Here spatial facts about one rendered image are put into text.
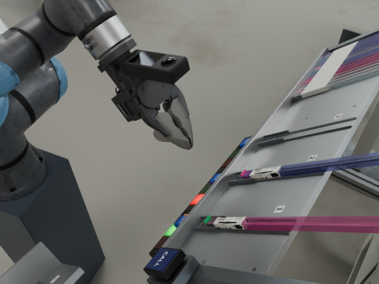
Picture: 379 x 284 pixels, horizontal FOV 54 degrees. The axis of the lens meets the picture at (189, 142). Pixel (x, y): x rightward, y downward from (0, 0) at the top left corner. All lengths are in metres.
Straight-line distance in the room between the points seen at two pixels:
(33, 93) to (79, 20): 0.28
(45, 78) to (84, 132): 0.95
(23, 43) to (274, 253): 0.49
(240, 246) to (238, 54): 1.80
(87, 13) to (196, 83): 1.42
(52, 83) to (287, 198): 0.58
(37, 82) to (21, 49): 0.22
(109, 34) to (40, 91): 0.30
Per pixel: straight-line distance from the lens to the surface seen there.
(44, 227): 1.00
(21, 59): 0.65
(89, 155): 1.70
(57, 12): 0.66
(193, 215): 0.61
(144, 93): 0.62
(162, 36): 2.38
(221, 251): 0.53
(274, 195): 0.56
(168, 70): 0.56
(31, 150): 0.92
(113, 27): 0.63
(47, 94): 0.88
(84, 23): 0.63
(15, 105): 0.84
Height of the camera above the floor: 1.26
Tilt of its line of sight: 48 degrees down
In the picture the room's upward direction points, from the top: straight up
